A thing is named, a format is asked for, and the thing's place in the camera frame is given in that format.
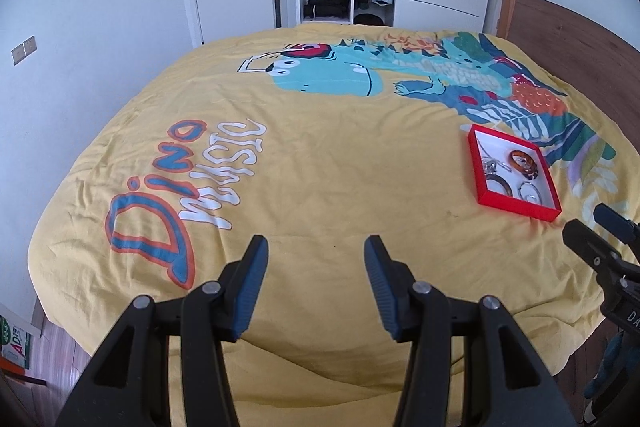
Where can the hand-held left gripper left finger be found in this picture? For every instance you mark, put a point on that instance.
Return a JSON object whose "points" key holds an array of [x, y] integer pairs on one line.
{"points": [[250, 287]]}

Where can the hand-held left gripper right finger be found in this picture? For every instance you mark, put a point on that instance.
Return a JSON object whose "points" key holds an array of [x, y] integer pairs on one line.
{"points": [[382, 292]]}

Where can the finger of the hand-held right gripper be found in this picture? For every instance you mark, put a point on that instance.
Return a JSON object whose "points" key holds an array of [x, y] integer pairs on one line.
{"points": [[587, 244], [617, 224]]}

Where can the red cardboard box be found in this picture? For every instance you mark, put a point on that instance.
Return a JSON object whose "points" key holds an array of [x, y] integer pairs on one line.
{"points": [[515, 207]]}

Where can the amber bangle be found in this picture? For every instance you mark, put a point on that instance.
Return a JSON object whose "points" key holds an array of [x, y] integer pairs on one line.
{"points": [[515, 164]]}

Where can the person's right hand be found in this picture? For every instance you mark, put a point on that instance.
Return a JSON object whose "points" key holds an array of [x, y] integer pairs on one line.
{"points": [[607, 367]]}

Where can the thin silver bangle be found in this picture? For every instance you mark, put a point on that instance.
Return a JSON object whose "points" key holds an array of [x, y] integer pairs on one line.
{"points": [[521, 192]]}

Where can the dark metal bangle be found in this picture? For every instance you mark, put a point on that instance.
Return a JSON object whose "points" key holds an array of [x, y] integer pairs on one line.
{"points": [[507, 187]]}

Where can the yellow printed blanket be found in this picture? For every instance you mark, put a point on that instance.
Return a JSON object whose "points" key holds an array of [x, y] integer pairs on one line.
{"points": [[300, 182]]}

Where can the wooden headboard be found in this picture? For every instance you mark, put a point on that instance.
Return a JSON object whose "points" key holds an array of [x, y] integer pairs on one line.
{"points": [[565, 37]]}

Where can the printed cardboard box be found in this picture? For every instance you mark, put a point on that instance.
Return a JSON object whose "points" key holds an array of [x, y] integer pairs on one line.
{"points": [[15, 342]]}

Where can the dark bag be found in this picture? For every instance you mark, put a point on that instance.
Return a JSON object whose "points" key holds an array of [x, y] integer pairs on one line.
{"points": [[369, 19]]}

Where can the dark folded clothes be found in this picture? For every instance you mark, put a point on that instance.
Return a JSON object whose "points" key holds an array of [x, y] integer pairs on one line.
{"points": [[327, 7]]}

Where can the wall light switch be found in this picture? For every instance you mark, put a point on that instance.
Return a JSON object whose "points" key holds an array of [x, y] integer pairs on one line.
{"points": [[24, 50]]}

